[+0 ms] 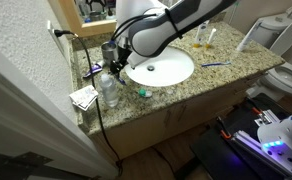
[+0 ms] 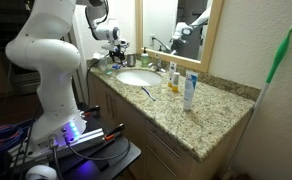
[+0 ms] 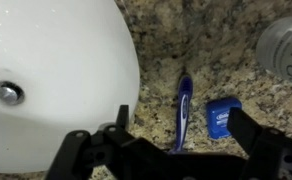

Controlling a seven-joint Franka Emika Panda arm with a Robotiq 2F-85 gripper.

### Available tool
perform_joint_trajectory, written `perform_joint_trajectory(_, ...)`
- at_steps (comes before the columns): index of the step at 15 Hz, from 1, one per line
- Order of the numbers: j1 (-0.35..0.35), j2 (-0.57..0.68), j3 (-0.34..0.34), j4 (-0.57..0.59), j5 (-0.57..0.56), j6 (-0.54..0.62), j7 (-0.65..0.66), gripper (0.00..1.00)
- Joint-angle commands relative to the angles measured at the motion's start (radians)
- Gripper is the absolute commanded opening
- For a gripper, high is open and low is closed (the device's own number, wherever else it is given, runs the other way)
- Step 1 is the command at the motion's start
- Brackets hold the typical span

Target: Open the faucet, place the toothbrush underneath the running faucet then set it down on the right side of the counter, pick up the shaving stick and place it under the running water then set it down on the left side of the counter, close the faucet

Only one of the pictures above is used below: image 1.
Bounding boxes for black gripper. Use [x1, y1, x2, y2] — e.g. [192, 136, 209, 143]
[109, 45, 133, 80]

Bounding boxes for blue and white toothbrush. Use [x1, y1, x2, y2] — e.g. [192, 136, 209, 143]
[200, 60, 232, 68]

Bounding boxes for blue razor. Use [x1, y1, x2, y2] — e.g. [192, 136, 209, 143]
[117, 75, 128, 87]

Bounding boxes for steel tumbler cup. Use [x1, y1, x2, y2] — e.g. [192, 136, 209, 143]
[101, 41, 120, 67]

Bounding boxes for purple toothpaste tube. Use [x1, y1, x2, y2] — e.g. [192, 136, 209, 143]
[82, 60, 106, 80]

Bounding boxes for clear plastic bottle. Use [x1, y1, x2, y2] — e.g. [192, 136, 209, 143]
[99, 73, 120, 109]

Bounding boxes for green white lens case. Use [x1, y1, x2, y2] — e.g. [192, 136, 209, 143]
[138, 88, 153, 99]

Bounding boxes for white paper packet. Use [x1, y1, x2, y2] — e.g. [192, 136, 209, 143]
[68, 85, 100, 112]

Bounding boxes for white oval sink basin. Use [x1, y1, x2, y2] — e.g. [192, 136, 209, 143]
[124, 45, 196, 88]

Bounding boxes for beige vanity cabinet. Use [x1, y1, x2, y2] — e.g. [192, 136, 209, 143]
[85, 71, 264, 162]

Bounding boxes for wood framed mirror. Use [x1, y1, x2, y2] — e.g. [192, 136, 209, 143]
[57, 0, 119, 38]

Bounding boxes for small white tube yellow cap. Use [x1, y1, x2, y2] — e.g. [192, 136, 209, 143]
[204, 28, 218, 49]

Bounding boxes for white door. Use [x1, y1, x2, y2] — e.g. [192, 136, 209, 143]
[0, 39, 119, 180]

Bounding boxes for black orange clamp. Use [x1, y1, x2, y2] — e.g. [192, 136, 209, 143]
[250, 106, 266, 118]
[215, 116, 234, 141]

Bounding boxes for black robot cart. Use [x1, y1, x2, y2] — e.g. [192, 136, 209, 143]
[189, 93, 292, 180]

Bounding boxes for tall white cream tube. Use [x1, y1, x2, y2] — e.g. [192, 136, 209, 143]
[236, 22, 263, 53]

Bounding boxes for white toilet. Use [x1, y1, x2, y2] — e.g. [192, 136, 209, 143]
[245, 0, 292, 102]

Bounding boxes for black power cable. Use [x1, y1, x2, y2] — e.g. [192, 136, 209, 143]
[54, 29, 125, 178]

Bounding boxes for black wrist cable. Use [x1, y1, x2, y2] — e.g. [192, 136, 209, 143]
[109, 12, 162, 46]

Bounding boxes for white wall outlet plate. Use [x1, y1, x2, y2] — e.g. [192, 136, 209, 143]
[46, 20, 66, 52]

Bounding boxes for green white mop handle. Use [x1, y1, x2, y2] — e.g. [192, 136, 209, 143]
[227, 4, 238, 25]

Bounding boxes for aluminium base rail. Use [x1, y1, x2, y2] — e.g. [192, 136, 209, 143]
[232, 109, 292, 180]

